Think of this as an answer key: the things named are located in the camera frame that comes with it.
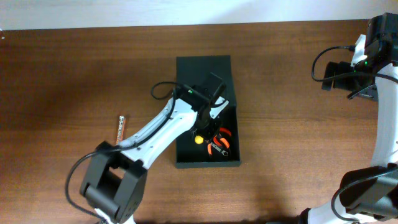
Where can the black box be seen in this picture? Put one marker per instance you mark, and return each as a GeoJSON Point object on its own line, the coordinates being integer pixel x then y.
{"type": "Point", "coordinates": [195, 71]}

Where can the yellow black screwdriver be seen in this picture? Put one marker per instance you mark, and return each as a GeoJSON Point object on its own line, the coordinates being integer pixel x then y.
{"type": "Point", "coordinates": [199, 139]}

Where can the silver ring spanner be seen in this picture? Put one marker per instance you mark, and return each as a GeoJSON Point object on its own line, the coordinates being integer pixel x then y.
{"type": "Point", "coordinates": [224, 153]}

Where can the orange black long-nose pliers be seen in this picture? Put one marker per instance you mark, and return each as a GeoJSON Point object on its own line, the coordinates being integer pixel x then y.
{"type": "Point", "coordinates": [218, 144]}

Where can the orange handled metal file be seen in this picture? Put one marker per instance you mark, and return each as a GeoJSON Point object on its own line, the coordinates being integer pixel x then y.
{"type": "Point", "coordinates": [121, 127]}

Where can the red small cutting pliers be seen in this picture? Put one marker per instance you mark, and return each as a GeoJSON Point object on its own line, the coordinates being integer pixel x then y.
{"type": "Point", "coordinates": [226, 131]}

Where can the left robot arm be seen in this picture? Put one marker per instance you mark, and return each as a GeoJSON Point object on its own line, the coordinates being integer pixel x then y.
{"type": "Point", "coordinates": [115, 179]}

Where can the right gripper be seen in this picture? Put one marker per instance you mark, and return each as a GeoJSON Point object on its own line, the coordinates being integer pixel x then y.
{"type": "Point", "coordinates": [341, 83]}

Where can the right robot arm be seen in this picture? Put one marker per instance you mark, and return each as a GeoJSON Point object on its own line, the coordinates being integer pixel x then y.
{"type": "Point", "coordinates": [370, 194]}

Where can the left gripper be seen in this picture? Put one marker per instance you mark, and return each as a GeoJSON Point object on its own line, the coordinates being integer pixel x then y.
{"type": "Point", "coordinates": [209, 132]}

